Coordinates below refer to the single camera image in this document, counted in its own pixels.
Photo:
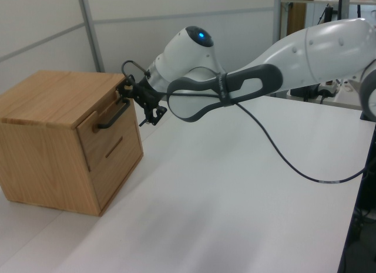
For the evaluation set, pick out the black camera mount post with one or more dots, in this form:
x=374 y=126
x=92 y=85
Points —
x=367 y=117

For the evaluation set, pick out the black power box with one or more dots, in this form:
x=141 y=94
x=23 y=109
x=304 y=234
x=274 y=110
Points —
x=302 y=93

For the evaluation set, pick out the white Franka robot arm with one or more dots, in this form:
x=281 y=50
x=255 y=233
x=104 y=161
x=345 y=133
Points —
x=323 y=50

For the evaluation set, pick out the thin black pole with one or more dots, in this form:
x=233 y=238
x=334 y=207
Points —
x=341 y=6

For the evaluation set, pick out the grey side desk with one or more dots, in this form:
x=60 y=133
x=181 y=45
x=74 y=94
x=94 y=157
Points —
x=337 y=102

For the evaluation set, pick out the black monitor stand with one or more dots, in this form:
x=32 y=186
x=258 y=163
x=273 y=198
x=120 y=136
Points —
x=328 y=14

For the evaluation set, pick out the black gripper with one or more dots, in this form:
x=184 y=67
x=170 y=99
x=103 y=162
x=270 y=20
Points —
x=147 y=94

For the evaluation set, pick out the wooden cabinet housing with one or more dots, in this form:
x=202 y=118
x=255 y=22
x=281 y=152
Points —
x=35 y=155

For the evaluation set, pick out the white emergency stop button box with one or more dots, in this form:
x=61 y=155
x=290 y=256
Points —
x=327 y=89

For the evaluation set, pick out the grey partition post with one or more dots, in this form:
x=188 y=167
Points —
x=92 y=32
x=277 y=17

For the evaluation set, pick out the upright wooden board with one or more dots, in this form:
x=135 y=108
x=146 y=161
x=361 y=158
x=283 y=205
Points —
x=297 y=19

